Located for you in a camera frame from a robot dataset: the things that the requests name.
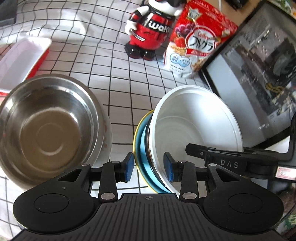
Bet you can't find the red cereal bag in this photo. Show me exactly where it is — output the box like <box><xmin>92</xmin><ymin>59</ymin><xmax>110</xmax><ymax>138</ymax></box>
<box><xmin>164</xmin><ymin>1</ymin><xmax>238</xmax><ymax>77</ymax></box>

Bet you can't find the stainless steel bowl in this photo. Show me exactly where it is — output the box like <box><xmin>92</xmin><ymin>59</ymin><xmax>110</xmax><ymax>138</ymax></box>
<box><xmin>1</xmin><ymin>74</ymin><xmax>105</xmax><ymax>190</ymax></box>

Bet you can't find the white paper noodle bowl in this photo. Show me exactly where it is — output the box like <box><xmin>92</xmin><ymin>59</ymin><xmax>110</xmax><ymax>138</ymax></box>
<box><xmin>148</xmin><ymin>85</ymin><xmax>243</xmax><ymax>194</ymax></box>

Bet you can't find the white microwave oven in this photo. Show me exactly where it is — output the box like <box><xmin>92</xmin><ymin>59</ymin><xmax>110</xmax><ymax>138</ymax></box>
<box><xmin>200</xmin><ymin>1</ymin><xmax>295</xmax><ymax>149</ymax></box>

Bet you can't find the yellow rimmed white bowl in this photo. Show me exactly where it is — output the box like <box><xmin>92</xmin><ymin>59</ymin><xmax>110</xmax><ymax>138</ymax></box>
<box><xmin>132</xmin><ymin>110</ymin><xmax>166</xmax><ymax>193</ymax></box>

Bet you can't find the white and red rectangular tray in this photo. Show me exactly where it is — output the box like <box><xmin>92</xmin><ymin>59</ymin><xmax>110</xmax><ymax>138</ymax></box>
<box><xmin>1</xmin><ymin>37</ymin><xmax>52</xmax><ymax>97</ymax></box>

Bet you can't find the black monitor screen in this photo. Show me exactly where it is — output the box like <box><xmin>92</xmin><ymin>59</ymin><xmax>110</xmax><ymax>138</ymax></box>
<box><xmin>0</xmin><ymin>0</ymin><xmax>18</xmax><ymax>27</ymax></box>

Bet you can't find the white black grid tablecloth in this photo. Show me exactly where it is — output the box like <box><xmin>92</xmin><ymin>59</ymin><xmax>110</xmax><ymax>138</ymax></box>
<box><xmin>0</xmin><ymin>0</ymin><xmax>209</xmax><ymax>240</ymax></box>

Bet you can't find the red panda robot figurine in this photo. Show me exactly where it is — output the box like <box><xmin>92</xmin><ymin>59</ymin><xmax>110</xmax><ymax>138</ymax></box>
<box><xmin>125</xmin><ymin>0</ymin><xmax>186</xmax><ymax>61</ymax></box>

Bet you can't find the white floral ceramic bowl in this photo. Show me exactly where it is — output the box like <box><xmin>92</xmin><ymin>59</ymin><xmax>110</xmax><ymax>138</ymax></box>
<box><xmin>92</xmin><ymin>111</ymin><xmax>112</xmax><ymax>168</ymax></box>

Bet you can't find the blue ceramic bowl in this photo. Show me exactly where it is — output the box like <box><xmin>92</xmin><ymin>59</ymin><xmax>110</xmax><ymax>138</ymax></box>
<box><xmin>135</xmin><ymin>126</ymin><xmax>172</xmax><ymax>194</ymax></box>

